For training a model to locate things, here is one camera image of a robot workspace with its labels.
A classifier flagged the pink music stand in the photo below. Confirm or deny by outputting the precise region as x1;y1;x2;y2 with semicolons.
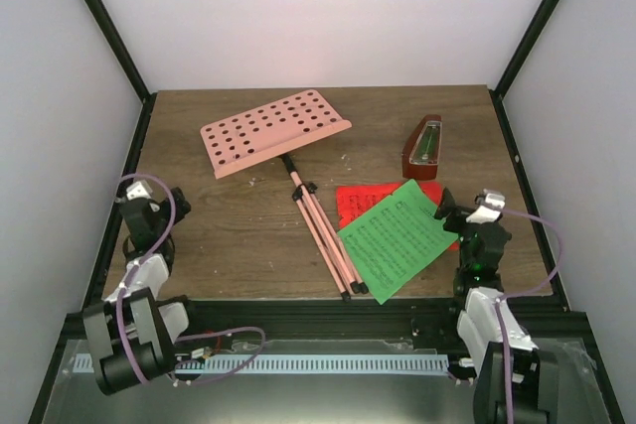
200;89;370;302

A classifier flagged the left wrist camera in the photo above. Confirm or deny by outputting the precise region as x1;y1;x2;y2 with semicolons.
115;180;153;204

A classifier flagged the reddish-brown wooden metronome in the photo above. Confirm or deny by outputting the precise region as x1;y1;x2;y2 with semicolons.
401;114;442;181

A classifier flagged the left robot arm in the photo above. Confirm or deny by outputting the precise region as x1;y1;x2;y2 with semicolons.
82;181;203;395

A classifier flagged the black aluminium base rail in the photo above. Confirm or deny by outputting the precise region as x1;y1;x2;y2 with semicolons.
59;297;587;351

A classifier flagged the green sheet music paper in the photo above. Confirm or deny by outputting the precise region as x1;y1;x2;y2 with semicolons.
337;180;457;305

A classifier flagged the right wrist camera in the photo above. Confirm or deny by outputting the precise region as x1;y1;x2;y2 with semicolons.
466;189;506;224

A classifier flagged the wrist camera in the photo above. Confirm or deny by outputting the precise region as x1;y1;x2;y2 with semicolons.
115;180;153;204
466;189;506;224

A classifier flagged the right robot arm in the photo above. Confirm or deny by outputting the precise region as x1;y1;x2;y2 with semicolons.
434;188;559;423

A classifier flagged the white slotted cable duct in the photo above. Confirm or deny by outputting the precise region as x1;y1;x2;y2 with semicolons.
73;353;449;374

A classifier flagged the red paper sheet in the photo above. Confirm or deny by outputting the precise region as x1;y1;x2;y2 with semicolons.
337;181;459;259

